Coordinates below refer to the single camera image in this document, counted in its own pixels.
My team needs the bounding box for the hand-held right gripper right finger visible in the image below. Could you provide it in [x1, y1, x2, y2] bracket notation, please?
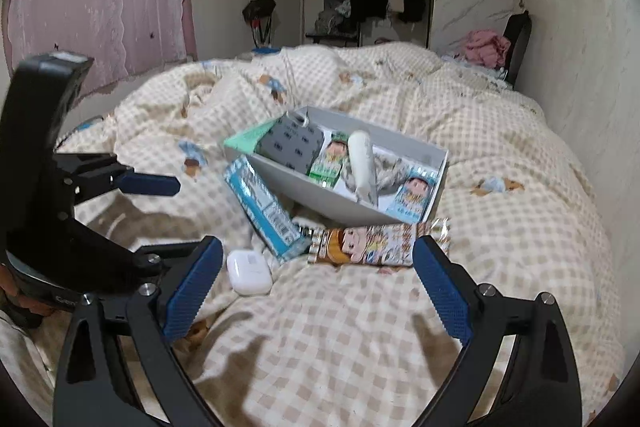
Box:
[410, 234, 584, 427]

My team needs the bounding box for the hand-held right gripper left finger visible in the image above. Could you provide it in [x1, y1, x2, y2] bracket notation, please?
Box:
[52, 236, 225, 427]

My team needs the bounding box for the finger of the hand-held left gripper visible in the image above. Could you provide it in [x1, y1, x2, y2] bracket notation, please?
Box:
[131, 238, 207, 284]
[112, 171, 182, 198]

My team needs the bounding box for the orange cartoon candy packet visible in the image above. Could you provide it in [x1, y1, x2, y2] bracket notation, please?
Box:
[299, 217, 452, 269]

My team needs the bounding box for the blue cartoon candy packet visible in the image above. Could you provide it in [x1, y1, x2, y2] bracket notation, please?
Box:
[385, 166, 442, 224]

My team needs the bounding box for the blue snack packet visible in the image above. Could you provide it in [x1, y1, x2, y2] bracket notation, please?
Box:
[223, 155, 312, 264]

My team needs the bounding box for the green tube with black cap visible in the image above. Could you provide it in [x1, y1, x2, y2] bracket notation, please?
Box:
[223, 117, 279, 154]

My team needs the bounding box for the white cardboard box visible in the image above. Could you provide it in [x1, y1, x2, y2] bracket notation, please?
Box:
[222, 105, 450, 225]

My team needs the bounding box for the grey flat pack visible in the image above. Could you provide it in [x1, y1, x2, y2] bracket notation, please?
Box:
[254, 112, 327, 174]

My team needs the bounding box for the white tube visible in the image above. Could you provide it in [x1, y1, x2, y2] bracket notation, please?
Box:
[346, 130, 379, 208]

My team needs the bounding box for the person's left hand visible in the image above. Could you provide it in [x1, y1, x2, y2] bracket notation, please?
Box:
[0, 263, 57, 329]

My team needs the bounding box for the white earbud case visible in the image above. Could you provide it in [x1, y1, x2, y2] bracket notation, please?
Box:
[225, 249, 273, 297]

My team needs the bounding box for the speckled white cloth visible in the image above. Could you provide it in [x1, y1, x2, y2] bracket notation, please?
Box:
[372, 154, 417, 198]

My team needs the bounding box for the green candy packet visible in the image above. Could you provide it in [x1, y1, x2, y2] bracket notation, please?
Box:
[307, 132, 351, 190]

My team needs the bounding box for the black hanging bag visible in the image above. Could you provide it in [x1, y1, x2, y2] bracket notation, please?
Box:
[242, 0, 277, 48]

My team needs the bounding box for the pink crumpled cloth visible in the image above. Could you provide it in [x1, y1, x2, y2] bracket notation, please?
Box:
[459, 29, 512, 70]

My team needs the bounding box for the chair piled with clothes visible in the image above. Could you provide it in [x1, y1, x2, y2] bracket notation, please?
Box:
[305, 0, 362, 48]

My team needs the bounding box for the black chair back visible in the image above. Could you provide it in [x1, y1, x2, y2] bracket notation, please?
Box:
[501, 10, 533, 88]

